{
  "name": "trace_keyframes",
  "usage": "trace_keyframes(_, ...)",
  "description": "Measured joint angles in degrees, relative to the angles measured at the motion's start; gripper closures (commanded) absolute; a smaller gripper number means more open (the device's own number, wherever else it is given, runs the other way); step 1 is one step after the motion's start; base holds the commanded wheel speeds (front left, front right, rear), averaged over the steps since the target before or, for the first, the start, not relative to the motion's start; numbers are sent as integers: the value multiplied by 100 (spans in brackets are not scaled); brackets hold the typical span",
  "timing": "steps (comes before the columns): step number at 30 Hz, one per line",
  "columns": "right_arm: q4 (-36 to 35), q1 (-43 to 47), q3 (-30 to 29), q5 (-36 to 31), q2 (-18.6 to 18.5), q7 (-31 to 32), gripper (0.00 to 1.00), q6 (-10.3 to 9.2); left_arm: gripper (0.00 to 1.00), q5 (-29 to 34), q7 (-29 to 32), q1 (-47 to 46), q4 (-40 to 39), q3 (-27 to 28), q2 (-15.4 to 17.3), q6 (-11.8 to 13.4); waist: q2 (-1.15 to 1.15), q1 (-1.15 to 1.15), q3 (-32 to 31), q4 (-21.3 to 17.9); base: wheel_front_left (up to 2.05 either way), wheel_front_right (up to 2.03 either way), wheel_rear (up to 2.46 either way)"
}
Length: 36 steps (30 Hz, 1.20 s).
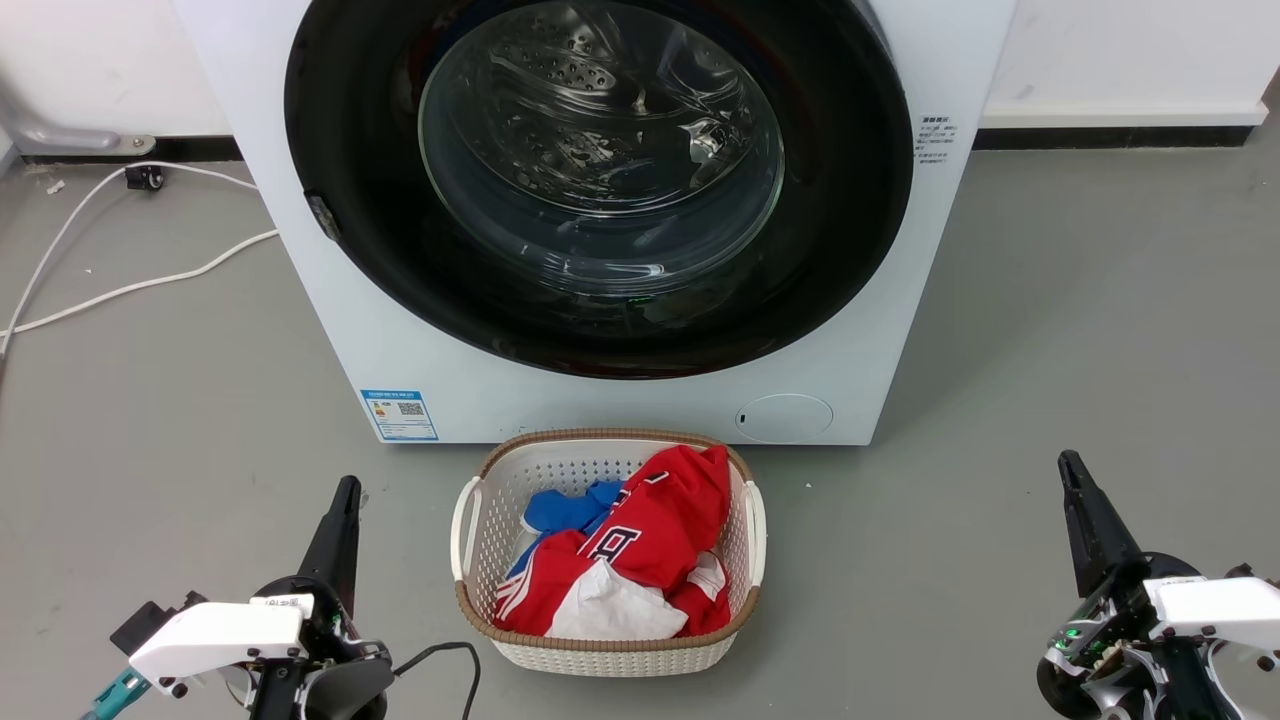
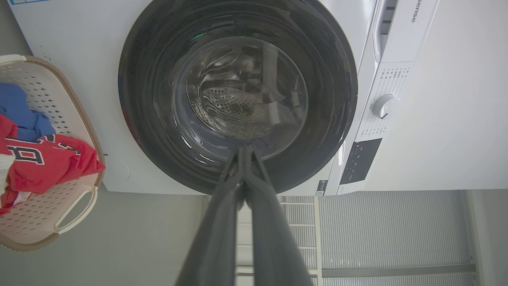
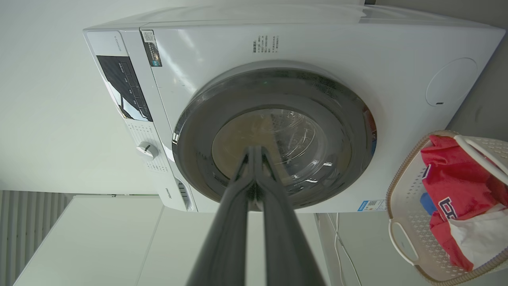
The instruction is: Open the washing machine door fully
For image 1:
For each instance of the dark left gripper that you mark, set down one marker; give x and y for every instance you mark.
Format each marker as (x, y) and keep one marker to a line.
(340, 680)

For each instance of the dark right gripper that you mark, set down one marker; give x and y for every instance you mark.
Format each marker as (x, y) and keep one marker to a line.
(1100, 650)

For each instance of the black round glass washer door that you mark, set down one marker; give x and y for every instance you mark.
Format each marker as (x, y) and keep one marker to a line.
(850, 250)

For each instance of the white front-load washing machine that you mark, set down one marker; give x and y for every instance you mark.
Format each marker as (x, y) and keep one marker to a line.
(600, 410)

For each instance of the metal door hinge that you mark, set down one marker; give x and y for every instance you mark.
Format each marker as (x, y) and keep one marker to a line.
(323, 217)

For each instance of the blue energy label sticker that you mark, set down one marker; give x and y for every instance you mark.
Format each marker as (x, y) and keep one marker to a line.
(398, 415)

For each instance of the blue garment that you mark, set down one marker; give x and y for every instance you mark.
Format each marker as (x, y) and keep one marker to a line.
(560, 508)

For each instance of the white garment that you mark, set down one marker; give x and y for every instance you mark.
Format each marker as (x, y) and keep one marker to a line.
(610, 610)

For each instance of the white woven plastic laundry basket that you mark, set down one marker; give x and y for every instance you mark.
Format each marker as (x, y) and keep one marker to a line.
(600, 660)

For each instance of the red sports jersey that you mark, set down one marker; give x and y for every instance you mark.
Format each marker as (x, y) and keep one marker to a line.
(660, 520)

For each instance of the round white filter cover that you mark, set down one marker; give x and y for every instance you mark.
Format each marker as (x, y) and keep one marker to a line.
(785, 418)

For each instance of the small black caster wheel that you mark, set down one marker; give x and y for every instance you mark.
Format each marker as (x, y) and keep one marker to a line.
(146, 178)

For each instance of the small printed text sticker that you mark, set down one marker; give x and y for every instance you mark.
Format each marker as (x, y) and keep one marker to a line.
(936, 140)

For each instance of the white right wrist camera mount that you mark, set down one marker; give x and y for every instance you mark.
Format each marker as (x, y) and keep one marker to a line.
(1220, 605)

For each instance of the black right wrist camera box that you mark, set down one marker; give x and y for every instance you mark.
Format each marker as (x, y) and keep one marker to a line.
(1240, 572)

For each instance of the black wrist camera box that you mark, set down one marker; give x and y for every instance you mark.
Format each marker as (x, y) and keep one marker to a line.
(1240, 572)
(140, 628)

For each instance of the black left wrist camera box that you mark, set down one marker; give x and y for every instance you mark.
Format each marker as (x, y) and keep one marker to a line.
(140, 628)

